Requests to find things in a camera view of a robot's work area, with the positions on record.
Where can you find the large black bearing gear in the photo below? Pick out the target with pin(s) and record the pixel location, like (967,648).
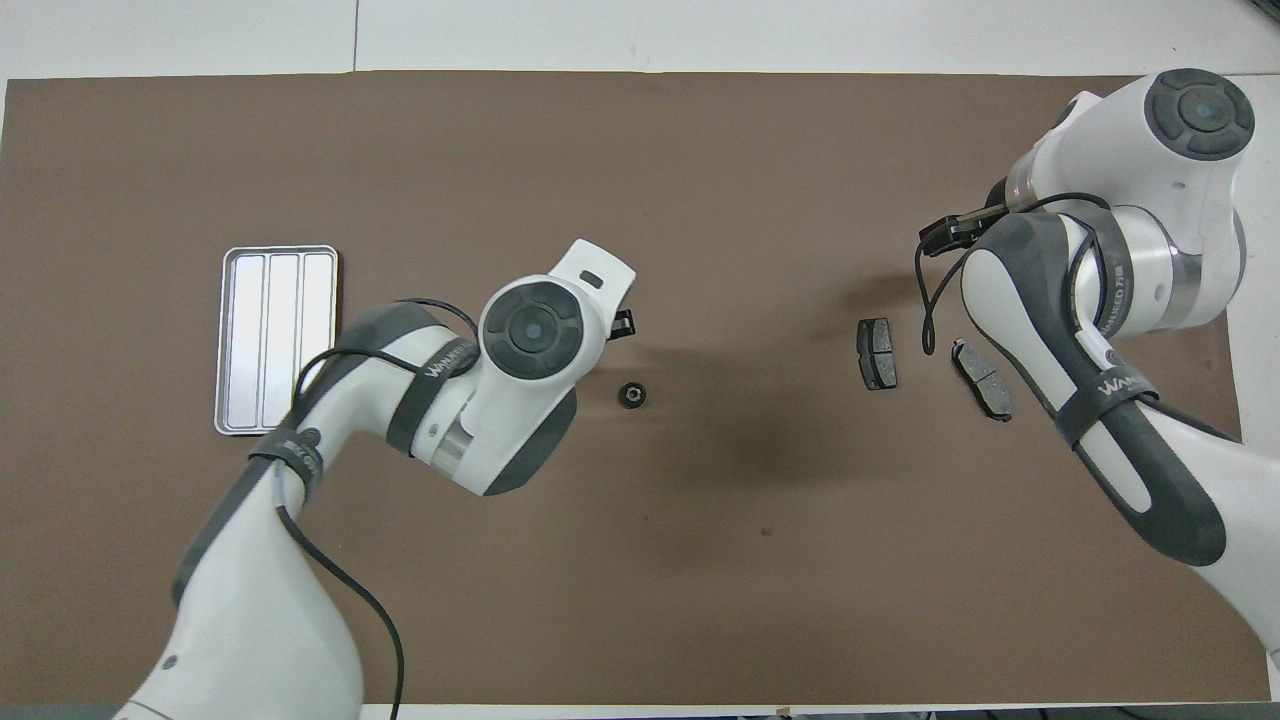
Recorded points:
(631,395)

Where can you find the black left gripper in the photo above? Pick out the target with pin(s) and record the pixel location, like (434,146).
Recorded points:
(622,325)

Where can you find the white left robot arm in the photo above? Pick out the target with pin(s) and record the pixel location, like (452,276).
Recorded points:
(530,335)

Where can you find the silver metal tray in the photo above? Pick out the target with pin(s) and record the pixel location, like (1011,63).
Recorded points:
(245,340)

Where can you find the dark grey brake pad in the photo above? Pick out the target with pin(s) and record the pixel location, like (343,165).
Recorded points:
(980,380)
(877,353)

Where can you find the brown table mat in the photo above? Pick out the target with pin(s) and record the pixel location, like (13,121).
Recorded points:
(700,150)

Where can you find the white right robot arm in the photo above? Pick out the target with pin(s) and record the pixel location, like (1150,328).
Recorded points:
(1200,110)

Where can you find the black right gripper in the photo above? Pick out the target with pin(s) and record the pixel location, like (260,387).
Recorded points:
(982,225)

